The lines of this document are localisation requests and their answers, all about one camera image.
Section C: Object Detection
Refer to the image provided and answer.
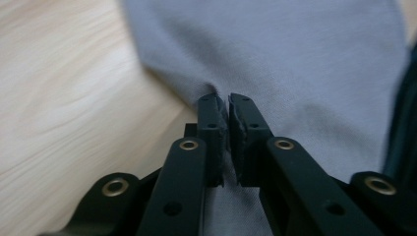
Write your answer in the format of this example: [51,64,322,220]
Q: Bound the grey shorts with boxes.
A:
[120,0,411,236]

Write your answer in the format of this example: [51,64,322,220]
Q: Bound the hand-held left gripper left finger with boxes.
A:
[136,92,229,236]

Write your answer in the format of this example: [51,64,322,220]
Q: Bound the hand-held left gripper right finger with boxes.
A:
[227,92,386,236]

